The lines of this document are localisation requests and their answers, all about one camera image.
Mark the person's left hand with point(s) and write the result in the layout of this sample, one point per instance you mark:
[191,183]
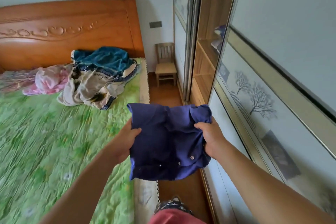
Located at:
[124,142]

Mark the person's right hand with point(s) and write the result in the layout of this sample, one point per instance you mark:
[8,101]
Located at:
[215,139]

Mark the blue shirt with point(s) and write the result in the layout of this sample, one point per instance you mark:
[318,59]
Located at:
[168,139]

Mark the pink cloth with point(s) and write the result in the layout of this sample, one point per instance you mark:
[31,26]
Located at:
[50,80]

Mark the wooden wardrobe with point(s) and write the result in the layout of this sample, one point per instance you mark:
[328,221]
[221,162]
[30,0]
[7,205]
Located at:
[210,8]

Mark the person's right forearm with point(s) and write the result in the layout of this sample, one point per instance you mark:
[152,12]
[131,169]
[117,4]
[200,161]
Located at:
[267,189]

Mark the person's left forearm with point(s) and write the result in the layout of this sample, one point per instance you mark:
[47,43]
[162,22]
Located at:
[84,189]

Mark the person's floral patterned trousers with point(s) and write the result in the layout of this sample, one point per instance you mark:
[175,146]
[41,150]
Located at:
[172,204]

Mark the person's red shirt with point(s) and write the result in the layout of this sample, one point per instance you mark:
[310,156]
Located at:
[176,218]

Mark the green floral bedsheet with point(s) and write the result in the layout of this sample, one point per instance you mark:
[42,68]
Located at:
[52,153]

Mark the small wooden chair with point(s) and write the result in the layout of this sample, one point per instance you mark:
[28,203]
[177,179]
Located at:
[166,70]

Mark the teal plush blanket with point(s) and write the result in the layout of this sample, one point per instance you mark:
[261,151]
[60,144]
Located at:
[105,59]

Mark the blue printed folded bedding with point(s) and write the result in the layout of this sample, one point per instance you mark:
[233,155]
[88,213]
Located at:
[219,36]

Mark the bundle of clothes hangers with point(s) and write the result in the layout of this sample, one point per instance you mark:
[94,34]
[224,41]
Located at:
[15,80]

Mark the grey wall socket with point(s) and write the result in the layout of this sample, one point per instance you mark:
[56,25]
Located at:
[155,24]

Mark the wooden bed frame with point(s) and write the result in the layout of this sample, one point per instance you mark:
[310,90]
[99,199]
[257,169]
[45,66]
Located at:
[65,21]

